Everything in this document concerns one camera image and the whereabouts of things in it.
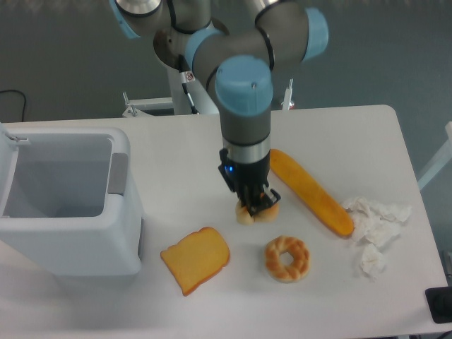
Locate long orange baguette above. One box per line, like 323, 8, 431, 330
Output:
270, 149, 355, 237

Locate toast bread slice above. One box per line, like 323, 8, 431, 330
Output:
160, 227, 230, 297

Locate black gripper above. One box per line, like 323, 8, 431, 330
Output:
218, 148, 281, 216

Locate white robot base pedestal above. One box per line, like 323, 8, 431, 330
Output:
167, 68, 218, 115

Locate table clamp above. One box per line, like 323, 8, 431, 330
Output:
122, 92, 138, 117
281, 78, 295, 110

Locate left table clamp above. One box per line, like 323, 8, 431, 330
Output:
122, 92, 138, 117

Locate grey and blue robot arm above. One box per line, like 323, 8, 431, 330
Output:
110, 1, 329, 215

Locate white open trash bin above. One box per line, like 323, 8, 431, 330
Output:
1, 127, 144, 277

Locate right table clamp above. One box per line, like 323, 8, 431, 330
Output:
281, 78, 295, 110

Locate black device at table edge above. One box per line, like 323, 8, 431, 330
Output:
425, 287, 451, 323

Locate black floor cable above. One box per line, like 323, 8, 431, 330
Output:
0, 89, 28, 123

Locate white frame on right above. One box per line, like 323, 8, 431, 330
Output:
417, 122, 451, 191

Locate round knotted bread roll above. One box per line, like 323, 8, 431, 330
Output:
235, 201, 279, 225

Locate ring-shaped braided bread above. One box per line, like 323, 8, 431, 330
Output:
264, 235, 311, 283

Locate crumpled white tissue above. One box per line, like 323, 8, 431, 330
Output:
342, 196, 412, 280

